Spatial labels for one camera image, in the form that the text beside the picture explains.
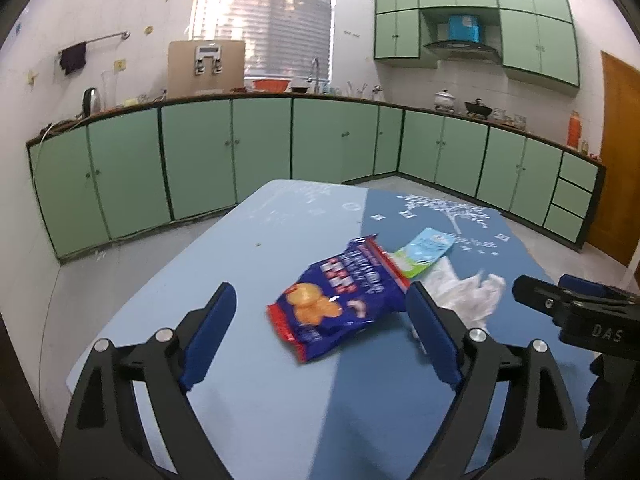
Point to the orange thermos flask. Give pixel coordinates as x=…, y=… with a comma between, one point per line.
x=574, y=130

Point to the dark towel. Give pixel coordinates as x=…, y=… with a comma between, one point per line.
x=73, y=59

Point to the brown wooden door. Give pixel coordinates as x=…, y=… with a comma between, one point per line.
x=617, y=160

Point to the utensil holder with utensils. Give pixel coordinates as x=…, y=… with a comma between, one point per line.
x=356, y=90

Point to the red plastic basin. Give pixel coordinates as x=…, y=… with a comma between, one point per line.
x=270, y=85

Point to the window with white blinds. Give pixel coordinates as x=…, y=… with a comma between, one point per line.
x=270, y=20

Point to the green upper wall cabinets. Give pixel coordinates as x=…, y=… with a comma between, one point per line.
x=540, y=45

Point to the steel electric kettle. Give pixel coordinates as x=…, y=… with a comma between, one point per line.
x=91, y=101

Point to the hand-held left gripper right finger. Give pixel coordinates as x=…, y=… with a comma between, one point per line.
x=435, y=335

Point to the light blue milk carton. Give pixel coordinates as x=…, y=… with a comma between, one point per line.
x=425, y=252

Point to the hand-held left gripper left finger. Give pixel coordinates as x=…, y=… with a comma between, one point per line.
x=210, y=330

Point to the metal kitchen faucet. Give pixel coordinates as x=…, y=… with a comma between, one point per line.
x=316, y=77

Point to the brown boxed water dispenser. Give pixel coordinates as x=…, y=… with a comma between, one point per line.
x=182, y=75

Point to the blue snack bag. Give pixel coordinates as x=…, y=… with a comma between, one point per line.
x=340, y=300

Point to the range hood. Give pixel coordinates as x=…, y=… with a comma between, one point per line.
x=462, y=50

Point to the white cooking pot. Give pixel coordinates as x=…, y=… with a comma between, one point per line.
x=445, y=100

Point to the black wok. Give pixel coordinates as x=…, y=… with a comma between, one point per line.
x=474, y=107

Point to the blue tree print table mat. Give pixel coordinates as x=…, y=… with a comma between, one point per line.
x=280, y=410

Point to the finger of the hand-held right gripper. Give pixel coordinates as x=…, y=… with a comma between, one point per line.
x=540, y=295
x=595, y=290

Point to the green lower kitchen cabinets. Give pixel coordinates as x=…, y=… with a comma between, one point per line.
x=200, y=160

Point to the yellow wall hook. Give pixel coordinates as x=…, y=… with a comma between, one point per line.
x=32, y=78

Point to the clear glass pitcher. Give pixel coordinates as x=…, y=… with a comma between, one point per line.
x=110, y=92

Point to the group of glass jars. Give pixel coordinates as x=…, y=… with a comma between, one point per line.
x=510, y=119

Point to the clear plastic bag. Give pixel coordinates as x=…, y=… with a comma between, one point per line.
x=465, y=295

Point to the metal towel rail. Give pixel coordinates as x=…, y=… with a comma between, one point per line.
x=105, y=37

